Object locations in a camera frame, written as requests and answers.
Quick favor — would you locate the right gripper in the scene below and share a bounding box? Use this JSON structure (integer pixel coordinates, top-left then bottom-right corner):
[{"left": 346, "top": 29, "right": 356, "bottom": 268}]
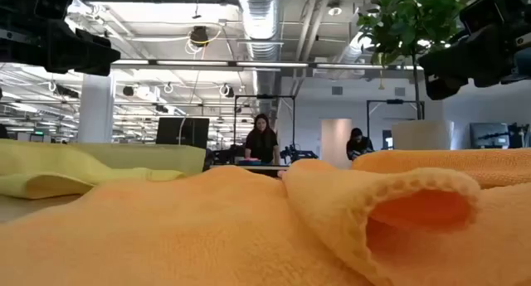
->
[{"left": 418, "top": 0, "right": 531, "bottom": 101}]

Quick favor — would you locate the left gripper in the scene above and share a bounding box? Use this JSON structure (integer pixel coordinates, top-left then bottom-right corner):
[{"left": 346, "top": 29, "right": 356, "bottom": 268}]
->
[{"left": 0, "top": 0, "right": 121, "bottom": 76}]

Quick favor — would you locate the plain orange microfiber towel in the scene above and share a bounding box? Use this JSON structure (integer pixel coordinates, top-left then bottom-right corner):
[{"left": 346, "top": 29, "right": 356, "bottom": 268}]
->
[{"left": 351, "top": 148, "right": 531, "bottom": 190}]

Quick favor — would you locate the yellow microfiber towel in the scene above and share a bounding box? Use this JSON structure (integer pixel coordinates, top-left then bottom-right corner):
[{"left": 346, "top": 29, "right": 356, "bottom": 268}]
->
[{"left": 0, "top": 138, "right": 188, "bottom": 201}]

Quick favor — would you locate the orange towel with white label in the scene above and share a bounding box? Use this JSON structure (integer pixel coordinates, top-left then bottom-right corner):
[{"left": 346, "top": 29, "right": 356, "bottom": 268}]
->
[{"left": 0, "top": 158, "right": 531, "bottom": 286}]

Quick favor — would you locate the white building column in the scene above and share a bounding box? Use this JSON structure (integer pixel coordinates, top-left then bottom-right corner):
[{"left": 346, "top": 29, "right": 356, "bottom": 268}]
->
[{"left": 77, "top": 72, "right": 116, "bottom": 144}]

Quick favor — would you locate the green plant in white pot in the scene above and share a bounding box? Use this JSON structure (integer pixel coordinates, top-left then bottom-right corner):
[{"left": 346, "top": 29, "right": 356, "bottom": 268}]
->
[{"left": 357, "top": 0, "right": 468, "bottom": 151}]

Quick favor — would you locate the grey computer monitor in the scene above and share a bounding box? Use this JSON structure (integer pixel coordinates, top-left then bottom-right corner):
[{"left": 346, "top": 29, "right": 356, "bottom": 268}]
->
[{"left": 469, "top": 122, "right": 511, "bottom": 150}]

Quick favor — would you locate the long ceiling light strip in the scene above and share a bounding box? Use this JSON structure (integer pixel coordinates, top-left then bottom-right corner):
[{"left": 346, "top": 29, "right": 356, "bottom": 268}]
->
[{"left": 111, "top": 59, "right": 424, "bottom": 71}]

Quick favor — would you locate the person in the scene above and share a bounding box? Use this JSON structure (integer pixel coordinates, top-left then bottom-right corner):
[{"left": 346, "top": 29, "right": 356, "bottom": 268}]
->
[
  {"left": 243, "top": 113, "right": 281, "bottom": 166},
  {"left": 346, "top": 127, "right": 376, "bottom": 162}
]

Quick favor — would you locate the black monitor back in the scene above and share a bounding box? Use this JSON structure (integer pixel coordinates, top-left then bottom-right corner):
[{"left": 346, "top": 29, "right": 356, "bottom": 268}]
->
[{"left": 155, "top": 117, "right": 211, "bottom": 150}]

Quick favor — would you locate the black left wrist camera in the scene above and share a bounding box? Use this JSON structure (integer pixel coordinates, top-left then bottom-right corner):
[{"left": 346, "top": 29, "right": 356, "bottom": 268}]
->
[{"left": 24, "top": 0, "right": 75, "bottom": 21}]

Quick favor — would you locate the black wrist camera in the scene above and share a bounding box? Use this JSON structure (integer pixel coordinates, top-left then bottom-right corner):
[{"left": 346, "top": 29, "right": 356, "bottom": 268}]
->
[
  {"left": 24, "top": 0, "right": 75, "bottom": 21},
  {"left": 459, "top": 0, "right": 501, "bottom": 34}
]

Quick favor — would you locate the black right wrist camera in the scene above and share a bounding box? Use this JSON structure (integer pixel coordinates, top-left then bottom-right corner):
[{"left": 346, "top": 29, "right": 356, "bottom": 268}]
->
[{"left": 459, "top": 0, "right": 501, "bottom": 34}]

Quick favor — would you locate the black ceiling cable reel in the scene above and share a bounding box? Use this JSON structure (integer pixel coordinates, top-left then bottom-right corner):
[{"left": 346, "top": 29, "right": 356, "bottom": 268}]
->
[{"left": 189, "top": 25, "right": 211, "bottom": 47}]

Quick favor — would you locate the silver ventilation duct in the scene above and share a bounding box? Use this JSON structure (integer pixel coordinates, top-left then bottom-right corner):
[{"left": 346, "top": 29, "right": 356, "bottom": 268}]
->
[{"left": 236, "top": 0, "right": 285, "bottom": 117}]

